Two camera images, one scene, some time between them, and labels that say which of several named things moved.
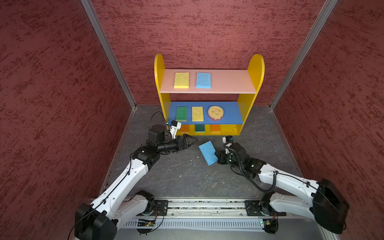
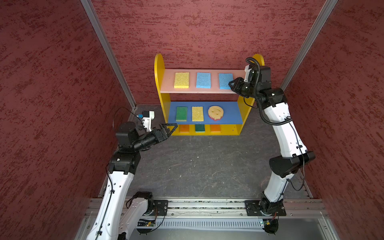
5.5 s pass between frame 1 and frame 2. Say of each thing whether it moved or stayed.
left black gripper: moved
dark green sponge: stayed
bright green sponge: stayed
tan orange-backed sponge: stayed
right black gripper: moved
